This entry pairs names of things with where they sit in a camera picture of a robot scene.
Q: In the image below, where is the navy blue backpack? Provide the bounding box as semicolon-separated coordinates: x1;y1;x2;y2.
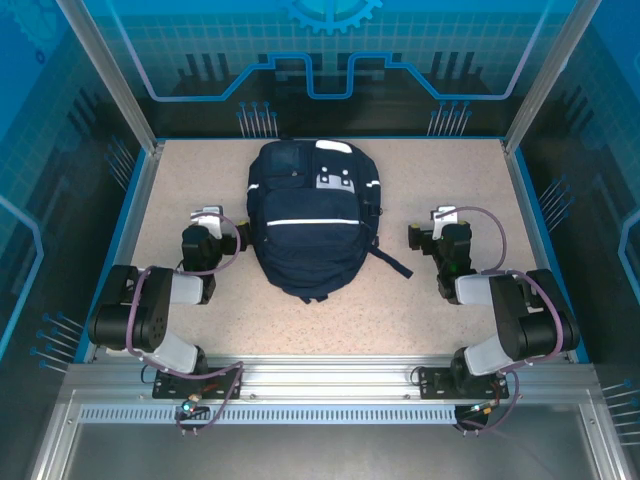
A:
246;138;414;305

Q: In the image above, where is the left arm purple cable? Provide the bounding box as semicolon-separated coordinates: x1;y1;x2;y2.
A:
127;213;246;436

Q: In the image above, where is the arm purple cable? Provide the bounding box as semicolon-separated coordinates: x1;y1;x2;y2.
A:
127;213;246;436
452;205;566;437

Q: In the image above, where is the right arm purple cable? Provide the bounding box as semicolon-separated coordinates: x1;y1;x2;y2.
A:
452;205;566;437

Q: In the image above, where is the aluminium side rail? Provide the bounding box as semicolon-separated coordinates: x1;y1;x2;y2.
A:
82;142;166;364
501;139;591;364

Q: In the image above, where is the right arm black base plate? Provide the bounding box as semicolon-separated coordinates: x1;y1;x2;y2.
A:
417;366;511;400

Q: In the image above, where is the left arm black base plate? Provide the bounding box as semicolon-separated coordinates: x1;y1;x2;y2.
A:
152;367;246;400

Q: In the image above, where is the aluminium cross rail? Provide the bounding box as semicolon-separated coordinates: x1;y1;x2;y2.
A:
64;353;599;404

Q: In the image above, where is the aluminium frame post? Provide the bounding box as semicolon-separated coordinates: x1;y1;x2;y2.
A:
502;0;601;156
54;0;166;156

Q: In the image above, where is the slotted aluminium cable duct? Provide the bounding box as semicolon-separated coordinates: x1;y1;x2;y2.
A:
78;404;459;426

